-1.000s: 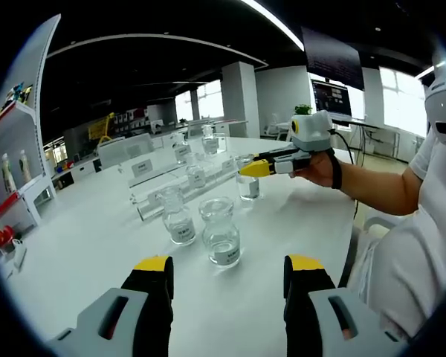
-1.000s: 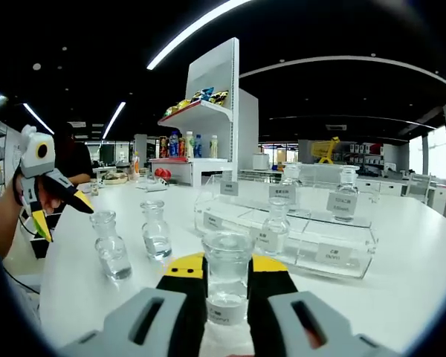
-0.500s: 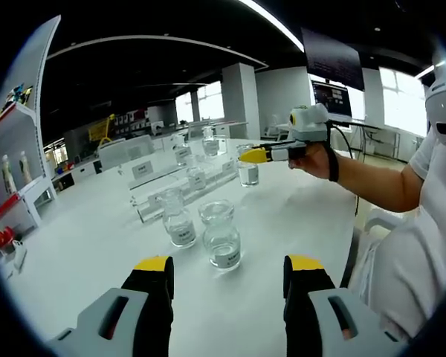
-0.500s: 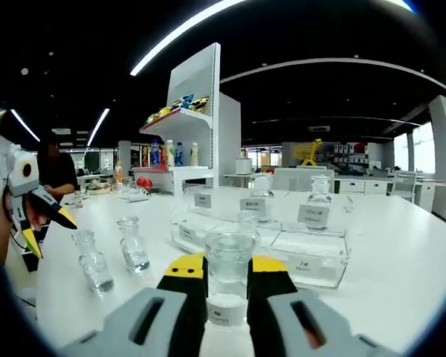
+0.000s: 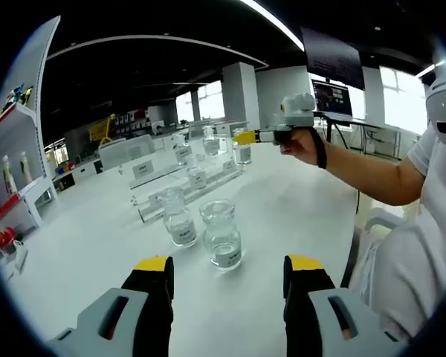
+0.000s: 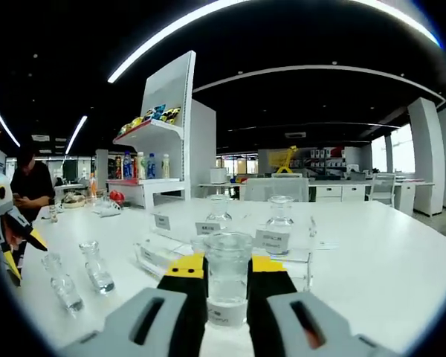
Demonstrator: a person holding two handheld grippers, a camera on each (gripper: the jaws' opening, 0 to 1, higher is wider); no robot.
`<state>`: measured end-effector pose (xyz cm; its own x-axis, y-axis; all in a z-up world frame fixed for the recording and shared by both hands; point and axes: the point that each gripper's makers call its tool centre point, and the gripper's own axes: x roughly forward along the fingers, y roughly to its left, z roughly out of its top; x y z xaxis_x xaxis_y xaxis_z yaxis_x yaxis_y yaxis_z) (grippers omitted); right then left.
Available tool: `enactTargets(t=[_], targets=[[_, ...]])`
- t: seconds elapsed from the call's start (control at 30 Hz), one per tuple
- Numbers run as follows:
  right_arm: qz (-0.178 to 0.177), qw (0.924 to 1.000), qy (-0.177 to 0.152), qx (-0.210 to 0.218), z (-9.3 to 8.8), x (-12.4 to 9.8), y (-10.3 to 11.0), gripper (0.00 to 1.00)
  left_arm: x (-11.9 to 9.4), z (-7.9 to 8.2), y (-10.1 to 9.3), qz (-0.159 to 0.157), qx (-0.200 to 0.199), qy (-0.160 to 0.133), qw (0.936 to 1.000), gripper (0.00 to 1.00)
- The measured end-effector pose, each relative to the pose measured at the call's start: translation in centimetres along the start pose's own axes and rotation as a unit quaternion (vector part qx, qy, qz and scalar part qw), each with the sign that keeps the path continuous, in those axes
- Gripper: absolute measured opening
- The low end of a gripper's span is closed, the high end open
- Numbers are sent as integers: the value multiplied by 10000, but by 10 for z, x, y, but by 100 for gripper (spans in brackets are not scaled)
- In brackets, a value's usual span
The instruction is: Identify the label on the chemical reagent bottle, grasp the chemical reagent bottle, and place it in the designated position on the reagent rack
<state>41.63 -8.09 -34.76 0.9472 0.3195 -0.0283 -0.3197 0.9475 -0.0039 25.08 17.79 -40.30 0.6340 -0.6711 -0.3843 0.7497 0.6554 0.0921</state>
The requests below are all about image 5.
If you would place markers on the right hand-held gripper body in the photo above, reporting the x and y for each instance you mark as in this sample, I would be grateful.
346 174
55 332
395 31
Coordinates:
299 109

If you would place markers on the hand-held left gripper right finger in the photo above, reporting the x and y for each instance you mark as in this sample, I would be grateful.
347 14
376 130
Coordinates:
353 318

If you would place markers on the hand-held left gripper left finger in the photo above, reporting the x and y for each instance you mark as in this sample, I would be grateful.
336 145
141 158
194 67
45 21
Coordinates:
104 318

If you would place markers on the clear chemical reagent bottle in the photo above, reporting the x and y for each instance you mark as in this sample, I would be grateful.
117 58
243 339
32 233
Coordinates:
182 150
197 175
180 223
210 142
241 150
223 238

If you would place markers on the clear acrylic reagent rack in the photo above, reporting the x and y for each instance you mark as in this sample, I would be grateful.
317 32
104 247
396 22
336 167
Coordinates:
160 182

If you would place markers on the white green drink bottle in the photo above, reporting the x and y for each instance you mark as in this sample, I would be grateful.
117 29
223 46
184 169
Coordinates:
25 168
9 175

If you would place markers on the person's right hand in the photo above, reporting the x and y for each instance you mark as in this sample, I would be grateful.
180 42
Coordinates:
304 147

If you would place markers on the computer monitor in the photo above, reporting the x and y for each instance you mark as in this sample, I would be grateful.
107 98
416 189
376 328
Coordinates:
332 100

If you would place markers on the black monitor stand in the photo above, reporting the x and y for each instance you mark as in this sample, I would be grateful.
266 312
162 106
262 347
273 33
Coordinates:
329 130

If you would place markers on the large dark hanging screen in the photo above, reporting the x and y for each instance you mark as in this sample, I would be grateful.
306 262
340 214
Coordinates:
334 56

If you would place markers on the person in white shirt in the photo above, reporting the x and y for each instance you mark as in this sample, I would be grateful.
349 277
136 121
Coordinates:
405 267

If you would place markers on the long ceiling light strip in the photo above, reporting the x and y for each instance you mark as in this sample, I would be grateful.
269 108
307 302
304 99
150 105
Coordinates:
273 22

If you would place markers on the white chair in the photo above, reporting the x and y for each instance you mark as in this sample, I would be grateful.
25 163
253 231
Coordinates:
383 217

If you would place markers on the small white device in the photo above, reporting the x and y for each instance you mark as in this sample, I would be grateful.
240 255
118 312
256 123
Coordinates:
20 253

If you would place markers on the white partition panel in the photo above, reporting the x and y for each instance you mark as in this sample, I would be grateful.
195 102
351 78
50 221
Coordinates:
124 148

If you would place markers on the red round items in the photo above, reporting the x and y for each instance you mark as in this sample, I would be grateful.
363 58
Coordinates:
5 238

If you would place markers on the white low cabinets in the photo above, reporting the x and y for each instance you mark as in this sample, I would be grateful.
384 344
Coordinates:
81 172

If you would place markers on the yellow cart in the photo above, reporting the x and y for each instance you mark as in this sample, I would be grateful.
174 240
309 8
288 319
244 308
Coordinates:
101 130

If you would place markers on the white store shelf unit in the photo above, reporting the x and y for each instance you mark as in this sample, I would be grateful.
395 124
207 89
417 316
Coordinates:
26 96

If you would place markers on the row of snack packets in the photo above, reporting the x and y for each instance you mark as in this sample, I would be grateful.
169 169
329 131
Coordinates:
16 98

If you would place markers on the wall display of boxes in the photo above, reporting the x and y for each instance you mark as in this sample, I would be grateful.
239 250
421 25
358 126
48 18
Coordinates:
132 119

